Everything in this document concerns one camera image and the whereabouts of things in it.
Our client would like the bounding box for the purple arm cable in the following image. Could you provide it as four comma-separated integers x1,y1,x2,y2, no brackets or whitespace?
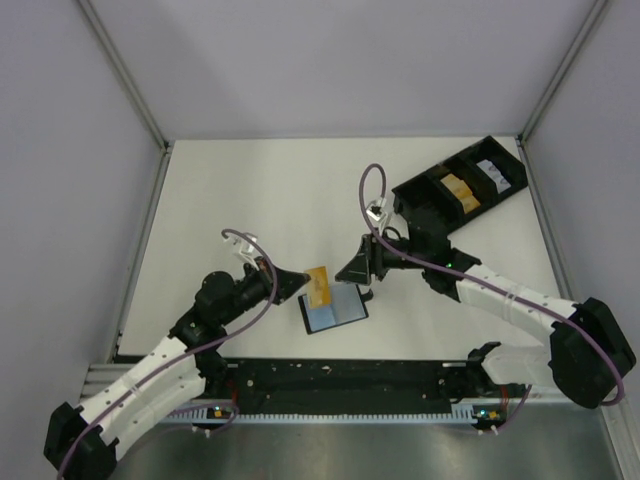
360,163,626,431
55,228,281,480

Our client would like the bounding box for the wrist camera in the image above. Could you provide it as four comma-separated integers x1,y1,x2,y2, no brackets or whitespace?
223,232,258,269
365,197,391,230

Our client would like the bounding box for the silver card in bin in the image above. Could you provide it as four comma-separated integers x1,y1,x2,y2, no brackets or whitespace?
491,175,511,193
478,159,502,177

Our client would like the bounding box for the upper silver card in bin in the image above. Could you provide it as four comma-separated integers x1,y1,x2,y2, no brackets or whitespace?
478,159,502,177

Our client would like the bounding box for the front aluminium frame rail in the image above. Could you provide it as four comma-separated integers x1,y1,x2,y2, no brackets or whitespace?
80,364,134,401

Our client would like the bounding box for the lower silver card in bin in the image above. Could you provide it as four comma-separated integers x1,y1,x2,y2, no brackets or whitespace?
491,175,511,193

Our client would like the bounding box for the black right storage bin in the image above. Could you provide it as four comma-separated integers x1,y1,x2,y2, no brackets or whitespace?
467,136,528,199

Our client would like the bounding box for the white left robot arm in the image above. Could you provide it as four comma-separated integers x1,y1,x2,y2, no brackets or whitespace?
44,257,311,479

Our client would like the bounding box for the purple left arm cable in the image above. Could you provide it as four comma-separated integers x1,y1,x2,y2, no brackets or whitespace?
55,228,281,480

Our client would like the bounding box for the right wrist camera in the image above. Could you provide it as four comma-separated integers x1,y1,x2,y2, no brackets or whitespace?
365,197,391,230

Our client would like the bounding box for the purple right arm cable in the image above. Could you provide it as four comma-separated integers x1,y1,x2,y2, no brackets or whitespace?
360,163,626,431

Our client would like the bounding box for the left aluminium frame post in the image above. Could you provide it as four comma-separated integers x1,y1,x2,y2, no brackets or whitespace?
74,0,170,154

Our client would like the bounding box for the black left storage bin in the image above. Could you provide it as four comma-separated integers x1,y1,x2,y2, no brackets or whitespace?
392,173,464,235

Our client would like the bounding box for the gold card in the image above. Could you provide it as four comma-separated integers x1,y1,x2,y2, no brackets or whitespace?
456,190,481,214
441,174,466,195
305,266,331,309

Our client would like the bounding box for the black leather card holder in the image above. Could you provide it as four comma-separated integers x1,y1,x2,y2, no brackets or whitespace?
298,283,374,335

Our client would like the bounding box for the aluminium corner frame post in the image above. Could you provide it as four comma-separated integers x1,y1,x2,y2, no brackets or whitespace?
517,0,613,147

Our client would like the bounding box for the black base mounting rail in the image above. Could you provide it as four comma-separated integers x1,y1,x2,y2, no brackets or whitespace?
206,358,483,414

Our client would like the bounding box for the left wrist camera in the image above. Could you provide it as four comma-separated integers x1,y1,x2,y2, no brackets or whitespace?
223,232,258,269

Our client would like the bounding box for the white slotted cable duct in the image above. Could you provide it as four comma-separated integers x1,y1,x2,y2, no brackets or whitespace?
162,404,504,426

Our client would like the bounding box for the black storage bin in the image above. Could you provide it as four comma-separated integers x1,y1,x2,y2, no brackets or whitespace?
467,136,528,199
392,173,464,235

